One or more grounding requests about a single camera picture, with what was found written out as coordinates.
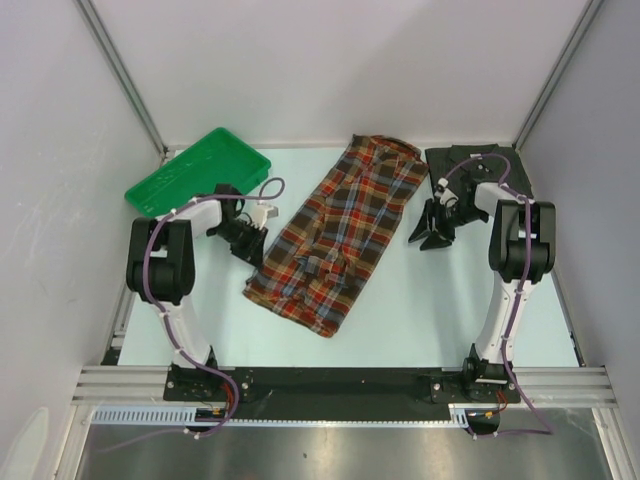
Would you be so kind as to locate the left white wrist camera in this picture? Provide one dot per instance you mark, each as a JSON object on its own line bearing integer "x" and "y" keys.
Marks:
{"x": 261, "y": 212}

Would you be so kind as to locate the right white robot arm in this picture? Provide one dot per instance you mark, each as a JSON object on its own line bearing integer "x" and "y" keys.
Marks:
{"x": 521, "y": 251}

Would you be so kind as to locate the folded dark striped shirt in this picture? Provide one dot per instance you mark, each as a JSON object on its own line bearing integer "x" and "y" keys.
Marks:
{"x": 490, "y": 168}

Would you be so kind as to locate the green plastic tray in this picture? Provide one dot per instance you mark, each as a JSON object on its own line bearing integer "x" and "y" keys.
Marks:
{"x": 218, "y": 158}

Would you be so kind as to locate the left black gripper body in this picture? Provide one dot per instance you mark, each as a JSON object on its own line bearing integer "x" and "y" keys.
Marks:
{"x": 237, "y": 235}

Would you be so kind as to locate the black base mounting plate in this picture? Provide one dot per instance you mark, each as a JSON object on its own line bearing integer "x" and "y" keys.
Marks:
{"x": 378, "y": 395}

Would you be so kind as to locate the red plaid long sleeve shirt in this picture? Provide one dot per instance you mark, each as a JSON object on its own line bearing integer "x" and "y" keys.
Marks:
{"x": 320, "y": 262}

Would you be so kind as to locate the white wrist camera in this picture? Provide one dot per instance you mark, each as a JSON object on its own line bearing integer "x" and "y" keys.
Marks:
{"x": 443, "y": 195}
{"x": 261, "y": 212}

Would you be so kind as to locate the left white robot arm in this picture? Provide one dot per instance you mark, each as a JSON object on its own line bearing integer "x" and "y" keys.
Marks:
{"x": 161, "y": 269}

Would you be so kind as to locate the white slotted cable duct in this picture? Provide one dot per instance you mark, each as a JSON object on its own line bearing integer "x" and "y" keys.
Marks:
{"x": 150, "y": 414}

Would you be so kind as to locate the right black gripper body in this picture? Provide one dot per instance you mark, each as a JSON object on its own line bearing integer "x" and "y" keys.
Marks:
{"x": 446, "y": 219}

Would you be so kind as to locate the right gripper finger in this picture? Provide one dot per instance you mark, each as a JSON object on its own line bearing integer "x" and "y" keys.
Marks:
{"x": 436, "y": 241}
{"x": 424, "y": 228}

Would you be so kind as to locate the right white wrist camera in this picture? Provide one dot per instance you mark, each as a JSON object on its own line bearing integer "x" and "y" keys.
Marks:
{"x": 443, "y": 195}

